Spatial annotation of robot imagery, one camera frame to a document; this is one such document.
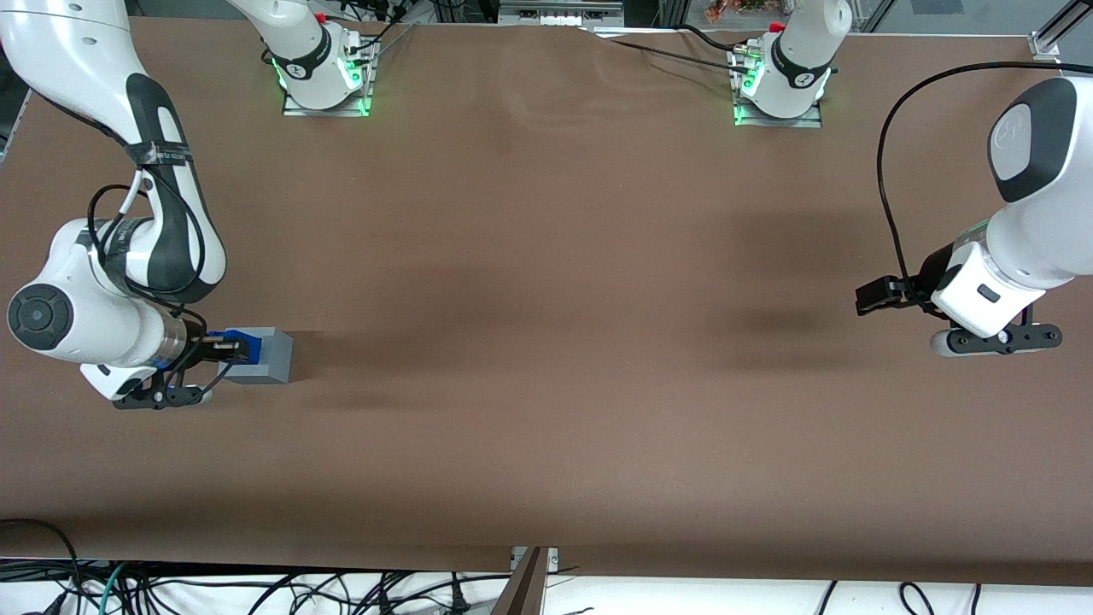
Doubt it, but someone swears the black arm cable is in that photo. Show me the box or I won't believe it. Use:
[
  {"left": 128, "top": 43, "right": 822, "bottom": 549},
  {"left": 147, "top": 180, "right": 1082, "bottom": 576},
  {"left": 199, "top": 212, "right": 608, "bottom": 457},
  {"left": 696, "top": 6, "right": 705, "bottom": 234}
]
[
  {"left": 87, "top": 183, "right": 211, "bottom": 343},
  {"left": 877, "top": 61, "right": 1061, "bottom": 296}
]

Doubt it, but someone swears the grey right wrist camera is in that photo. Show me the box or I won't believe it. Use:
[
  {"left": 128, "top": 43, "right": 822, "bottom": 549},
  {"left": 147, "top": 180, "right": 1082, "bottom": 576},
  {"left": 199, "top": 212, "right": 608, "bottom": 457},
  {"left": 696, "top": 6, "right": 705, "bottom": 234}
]
[{"left": 113, "top": 382, "right": 213, "bottom": 413}]

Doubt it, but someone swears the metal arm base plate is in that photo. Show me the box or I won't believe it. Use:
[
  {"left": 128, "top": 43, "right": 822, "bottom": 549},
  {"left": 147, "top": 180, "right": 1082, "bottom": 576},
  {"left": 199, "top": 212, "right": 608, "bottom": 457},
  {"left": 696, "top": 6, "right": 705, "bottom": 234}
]
[
  {"left": 730, "top": 44, "right": 824, "bottom": 130},
  {"left": 281, "top": 36, "right": 377, "bottom": 118}
]

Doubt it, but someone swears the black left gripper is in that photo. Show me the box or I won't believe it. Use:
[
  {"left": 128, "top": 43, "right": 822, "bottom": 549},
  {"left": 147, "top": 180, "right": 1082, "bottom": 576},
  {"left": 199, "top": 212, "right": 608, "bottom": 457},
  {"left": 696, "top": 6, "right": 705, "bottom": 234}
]
[{"left": 856, "top": 242, "right": 976, "bottom": 318}]

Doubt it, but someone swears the dark table post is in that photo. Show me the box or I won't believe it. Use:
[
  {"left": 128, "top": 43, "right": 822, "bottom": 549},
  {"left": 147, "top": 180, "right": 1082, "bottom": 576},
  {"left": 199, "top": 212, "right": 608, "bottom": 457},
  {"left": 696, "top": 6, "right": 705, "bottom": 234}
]
[{"left": 490, "top": 547, "right": 549, "bottom": 615}]

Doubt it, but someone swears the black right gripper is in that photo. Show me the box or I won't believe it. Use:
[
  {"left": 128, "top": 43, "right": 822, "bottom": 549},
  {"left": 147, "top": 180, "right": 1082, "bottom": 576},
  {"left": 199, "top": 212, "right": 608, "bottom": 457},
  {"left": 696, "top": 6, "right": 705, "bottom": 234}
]
[{"left": 175, "top": 329, "right": 254, "bottom": 374}]

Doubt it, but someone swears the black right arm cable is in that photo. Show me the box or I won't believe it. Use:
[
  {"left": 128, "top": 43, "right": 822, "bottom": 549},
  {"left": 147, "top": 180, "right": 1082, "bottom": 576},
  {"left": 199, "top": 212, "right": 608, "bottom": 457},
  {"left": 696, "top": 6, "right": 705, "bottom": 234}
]
[{"left": 87, "top": 183, "right": 211, "bottom": 343}]

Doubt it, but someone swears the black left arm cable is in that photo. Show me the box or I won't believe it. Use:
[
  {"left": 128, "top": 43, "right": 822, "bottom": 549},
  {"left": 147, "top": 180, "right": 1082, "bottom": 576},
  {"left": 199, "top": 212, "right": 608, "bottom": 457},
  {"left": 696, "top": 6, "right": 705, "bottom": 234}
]
[{"left": 877, "top": 61, "right": 1061, "bottom": 296}]

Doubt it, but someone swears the gray cube base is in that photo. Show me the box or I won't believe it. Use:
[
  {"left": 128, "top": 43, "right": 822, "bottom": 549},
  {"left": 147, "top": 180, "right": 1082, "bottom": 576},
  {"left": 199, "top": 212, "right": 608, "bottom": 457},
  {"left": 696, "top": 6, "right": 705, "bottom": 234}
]
[{"left": 217, "top": 326, "right": 295, "bottom": 385}]

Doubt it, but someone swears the blue plastic part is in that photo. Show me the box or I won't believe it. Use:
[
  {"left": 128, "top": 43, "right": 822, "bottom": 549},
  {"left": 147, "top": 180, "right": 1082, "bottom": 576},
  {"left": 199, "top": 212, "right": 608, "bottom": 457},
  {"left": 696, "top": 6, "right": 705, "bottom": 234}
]
[{"left": 208, "top": 328, "right": 254, "bottom": 365}]

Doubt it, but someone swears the black looping floor cable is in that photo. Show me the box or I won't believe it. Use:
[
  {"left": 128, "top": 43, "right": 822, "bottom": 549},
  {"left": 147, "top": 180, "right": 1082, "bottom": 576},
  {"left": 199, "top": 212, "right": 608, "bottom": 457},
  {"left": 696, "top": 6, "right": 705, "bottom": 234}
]
[{"left": 0, "top": 518, "right": 85, "bottom": 615}]

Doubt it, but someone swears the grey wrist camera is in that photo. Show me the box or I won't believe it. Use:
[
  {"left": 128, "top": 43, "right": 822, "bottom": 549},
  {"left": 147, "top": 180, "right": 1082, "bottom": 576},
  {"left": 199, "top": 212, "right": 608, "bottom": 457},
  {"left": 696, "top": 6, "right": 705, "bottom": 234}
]
[
  {"left": 930, "top": 323, "right": 1064, "bottom": 358},
  {"left": 113, "top": 382, "right": 213, "bottom": 413}
]

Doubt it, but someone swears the aluminium frame profile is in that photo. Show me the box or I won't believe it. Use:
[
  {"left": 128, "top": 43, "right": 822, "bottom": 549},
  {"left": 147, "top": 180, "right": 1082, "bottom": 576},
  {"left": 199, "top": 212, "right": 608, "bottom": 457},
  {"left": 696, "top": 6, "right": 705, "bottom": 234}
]
[{"left": 498, "top": 0, "right": 625, "bottom": 27}]

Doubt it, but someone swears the black base power cable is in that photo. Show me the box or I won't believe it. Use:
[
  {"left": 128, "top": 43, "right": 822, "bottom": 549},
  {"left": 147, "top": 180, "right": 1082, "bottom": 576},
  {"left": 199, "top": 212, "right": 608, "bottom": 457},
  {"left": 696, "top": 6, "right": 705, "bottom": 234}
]
[{"left": 589, "top": 23, "right": 754, "bottom": 76}]

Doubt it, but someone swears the brown table mat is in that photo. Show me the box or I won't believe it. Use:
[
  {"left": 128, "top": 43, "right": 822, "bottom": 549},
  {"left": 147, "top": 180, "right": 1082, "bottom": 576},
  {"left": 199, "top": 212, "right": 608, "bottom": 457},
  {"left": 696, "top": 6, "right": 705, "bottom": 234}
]
[{"left": 0, "top": 15, "right": 1093, "bottom": 588}]

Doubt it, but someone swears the teal floor cable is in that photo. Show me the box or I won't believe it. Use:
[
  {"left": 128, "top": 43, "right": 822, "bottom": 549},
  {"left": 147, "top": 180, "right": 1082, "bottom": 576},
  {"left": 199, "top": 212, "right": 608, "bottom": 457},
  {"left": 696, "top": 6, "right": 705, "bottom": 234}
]
[{"left": 96, "top": 562, "right": 131, "bottom": 615}]

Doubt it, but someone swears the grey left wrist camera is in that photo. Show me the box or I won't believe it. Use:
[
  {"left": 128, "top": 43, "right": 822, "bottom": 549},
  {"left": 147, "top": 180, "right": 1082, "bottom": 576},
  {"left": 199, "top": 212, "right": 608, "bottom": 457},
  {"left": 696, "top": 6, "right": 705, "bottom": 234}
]
[{"left": 930, "top": 323, "right": 1064, "bottom": 358}]

